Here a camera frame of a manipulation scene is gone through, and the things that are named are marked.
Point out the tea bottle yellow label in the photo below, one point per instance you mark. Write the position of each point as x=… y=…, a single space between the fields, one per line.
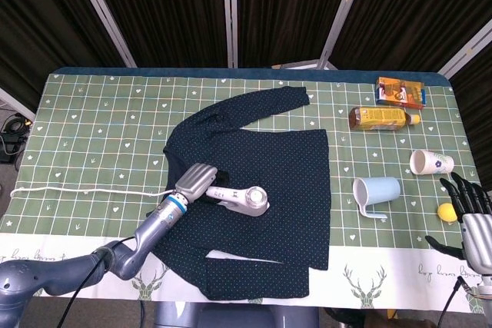
x=380 y=117

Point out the white box behind table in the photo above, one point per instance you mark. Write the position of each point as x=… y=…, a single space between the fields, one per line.
x=303 y=65

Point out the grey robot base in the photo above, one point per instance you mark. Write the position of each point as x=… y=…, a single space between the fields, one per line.
x=230 y=318

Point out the black equipment on floor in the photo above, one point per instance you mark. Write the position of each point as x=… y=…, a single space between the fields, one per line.
x=13 y=140

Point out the white divider frame post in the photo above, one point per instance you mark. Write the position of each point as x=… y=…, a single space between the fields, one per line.
x=342 y=13
x=230 y=13
x=102 y=13
x=15 y=103
x=469 y=49

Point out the small yellow ball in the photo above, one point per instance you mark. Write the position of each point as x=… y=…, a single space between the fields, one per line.
x=446 y=213

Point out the light blue plastic mug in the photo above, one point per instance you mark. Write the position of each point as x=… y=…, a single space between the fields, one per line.
x=380 y=189

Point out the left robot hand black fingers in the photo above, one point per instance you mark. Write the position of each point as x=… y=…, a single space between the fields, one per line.
x=194 y=180

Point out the black object under table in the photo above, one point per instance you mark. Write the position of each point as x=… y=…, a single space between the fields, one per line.
x=342 y=318

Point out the white paper cup flower print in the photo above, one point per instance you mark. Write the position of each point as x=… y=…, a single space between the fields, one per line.
x=434 y=163

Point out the dark blue dotted shirt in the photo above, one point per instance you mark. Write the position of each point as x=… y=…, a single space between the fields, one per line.
x=269 y=159

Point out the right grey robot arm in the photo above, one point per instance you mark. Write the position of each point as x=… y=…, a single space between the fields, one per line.
x=486 y=285

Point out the dark brown divider panel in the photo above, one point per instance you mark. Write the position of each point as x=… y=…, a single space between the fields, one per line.
x=38 y=17
x=476 y=113
x=288 y=9
x=165 y=9
x=415 y=9

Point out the orange snack box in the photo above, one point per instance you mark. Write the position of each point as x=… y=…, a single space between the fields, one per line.
x=399 y=91

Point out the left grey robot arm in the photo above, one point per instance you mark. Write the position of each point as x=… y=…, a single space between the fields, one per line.
x=153 y=228

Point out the white handheld garment steamer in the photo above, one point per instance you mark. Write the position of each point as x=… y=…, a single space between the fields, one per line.
x=253 y=201

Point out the green grid tablecloth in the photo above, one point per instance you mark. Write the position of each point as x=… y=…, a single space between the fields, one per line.
x=96 y=113

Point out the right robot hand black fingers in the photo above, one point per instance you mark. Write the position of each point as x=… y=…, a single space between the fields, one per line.
x=478 y=239

